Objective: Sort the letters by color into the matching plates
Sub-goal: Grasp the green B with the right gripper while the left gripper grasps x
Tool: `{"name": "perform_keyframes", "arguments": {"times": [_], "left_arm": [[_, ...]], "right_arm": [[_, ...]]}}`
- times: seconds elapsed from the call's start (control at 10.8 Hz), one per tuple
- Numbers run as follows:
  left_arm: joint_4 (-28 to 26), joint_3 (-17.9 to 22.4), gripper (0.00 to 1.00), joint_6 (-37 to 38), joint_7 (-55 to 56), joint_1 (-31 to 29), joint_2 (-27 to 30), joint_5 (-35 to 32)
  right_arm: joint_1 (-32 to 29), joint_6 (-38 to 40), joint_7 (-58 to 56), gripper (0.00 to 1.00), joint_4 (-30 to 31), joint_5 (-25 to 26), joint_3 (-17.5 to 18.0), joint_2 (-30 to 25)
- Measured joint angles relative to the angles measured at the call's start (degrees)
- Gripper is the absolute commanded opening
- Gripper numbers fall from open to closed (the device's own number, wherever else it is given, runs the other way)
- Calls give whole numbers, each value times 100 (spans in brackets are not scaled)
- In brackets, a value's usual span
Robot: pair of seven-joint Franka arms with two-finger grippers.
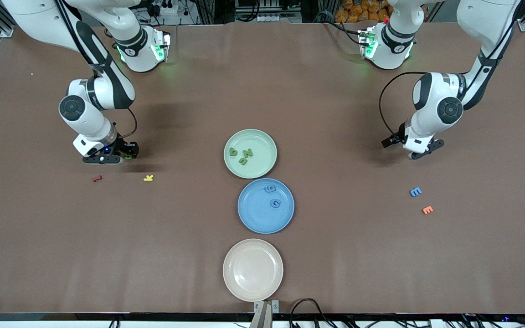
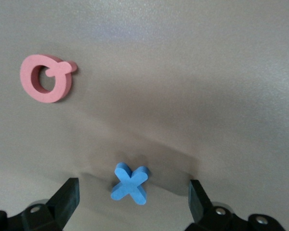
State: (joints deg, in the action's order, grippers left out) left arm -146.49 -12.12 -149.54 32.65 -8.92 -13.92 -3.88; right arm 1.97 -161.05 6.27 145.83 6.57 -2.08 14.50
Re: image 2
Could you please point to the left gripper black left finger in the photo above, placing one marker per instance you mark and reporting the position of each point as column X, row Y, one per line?
column 62, row 204

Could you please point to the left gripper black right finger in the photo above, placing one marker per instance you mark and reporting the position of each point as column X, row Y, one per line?
column 200, row 204

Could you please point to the blue foam letter X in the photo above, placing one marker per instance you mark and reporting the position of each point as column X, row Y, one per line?
column 130, row 184

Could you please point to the pink foam letter Q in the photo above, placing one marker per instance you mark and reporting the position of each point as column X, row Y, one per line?
column 29, row 81

